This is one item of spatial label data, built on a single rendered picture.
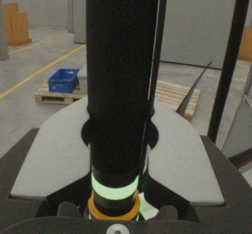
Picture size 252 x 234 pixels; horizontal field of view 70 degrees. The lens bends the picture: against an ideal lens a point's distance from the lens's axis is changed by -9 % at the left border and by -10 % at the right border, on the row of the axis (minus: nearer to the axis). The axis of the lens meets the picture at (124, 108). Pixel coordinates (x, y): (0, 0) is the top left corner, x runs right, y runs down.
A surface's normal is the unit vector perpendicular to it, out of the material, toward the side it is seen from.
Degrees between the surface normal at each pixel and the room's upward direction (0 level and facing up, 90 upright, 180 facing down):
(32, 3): 90
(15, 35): 90
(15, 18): 90
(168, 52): 90
